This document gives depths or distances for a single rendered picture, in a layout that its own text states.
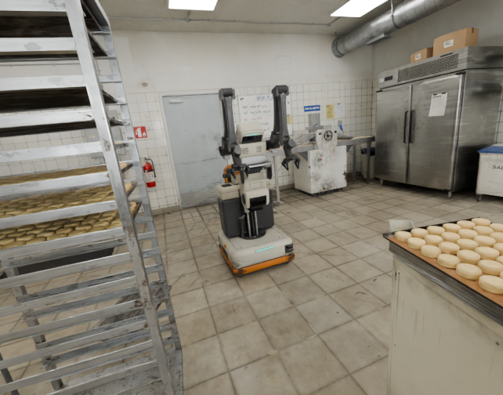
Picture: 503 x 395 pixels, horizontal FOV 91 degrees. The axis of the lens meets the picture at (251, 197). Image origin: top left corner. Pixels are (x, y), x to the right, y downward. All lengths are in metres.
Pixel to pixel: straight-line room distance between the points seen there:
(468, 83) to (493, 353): 4.01
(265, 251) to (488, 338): 1.78
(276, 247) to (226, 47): 3.80
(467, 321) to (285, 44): 5.24
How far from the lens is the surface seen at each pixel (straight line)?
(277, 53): 5.49
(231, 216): 2.49
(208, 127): 4.86
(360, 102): 6.48
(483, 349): 0.91
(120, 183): 0.84
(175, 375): 1.62
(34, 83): 0.92
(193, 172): 4.85
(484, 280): 0.83
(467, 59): 4.57
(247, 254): 2.31
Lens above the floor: 1.32
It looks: 15 degrees down
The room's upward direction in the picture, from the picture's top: 6 degrees counter-clockwise
